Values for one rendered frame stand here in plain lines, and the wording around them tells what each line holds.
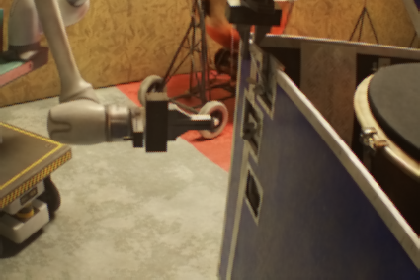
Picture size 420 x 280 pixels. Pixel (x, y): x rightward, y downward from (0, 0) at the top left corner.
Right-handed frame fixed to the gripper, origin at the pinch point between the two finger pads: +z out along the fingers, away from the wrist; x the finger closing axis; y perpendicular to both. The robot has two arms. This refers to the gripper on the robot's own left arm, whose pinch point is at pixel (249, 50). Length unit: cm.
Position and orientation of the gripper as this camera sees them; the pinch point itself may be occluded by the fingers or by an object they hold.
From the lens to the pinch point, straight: 138.6
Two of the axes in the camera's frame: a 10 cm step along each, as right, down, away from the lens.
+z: -0.9, 8.4, 5.3
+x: -9.8, 0.1, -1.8
